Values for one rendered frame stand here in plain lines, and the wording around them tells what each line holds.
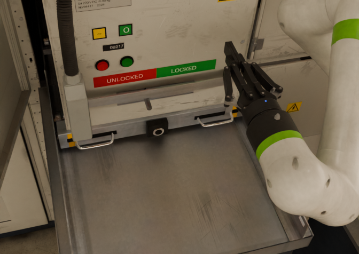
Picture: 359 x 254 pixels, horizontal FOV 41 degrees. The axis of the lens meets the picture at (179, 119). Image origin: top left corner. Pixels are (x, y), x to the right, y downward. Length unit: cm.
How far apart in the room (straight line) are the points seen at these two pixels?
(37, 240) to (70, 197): 95
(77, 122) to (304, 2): 59
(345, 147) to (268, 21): 73
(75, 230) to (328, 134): 65
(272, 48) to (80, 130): 78
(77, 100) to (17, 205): 101
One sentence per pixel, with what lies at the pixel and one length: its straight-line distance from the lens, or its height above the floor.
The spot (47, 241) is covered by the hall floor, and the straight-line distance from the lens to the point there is 222.
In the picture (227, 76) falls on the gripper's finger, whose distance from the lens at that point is 102.
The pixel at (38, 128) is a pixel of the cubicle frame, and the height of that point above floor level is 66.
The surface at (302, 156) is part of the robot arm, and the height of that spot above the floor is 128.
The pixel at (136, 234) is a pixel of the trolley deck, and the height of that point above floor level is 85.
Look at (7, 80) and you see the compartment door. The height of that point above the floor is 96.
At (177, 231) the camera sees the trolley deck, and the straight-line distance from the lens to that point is 124.
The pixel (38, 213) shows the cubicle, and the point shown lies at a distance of 211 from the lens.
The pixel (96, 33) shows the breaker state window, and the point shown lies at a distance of 113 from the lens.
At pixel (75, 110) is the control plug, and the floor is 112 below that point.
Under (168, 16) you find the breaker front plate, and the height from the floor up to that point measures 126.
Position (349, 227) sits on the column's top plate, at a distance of 146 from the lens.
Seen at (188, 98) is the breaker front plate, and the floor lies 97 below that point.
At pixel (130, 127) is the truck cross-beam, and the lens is 136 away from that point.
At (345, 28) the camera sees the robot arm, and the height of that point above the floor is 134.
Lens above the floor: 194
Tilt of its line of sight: 49 degrees down
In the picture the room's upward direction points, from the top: 5 degrees clockwise
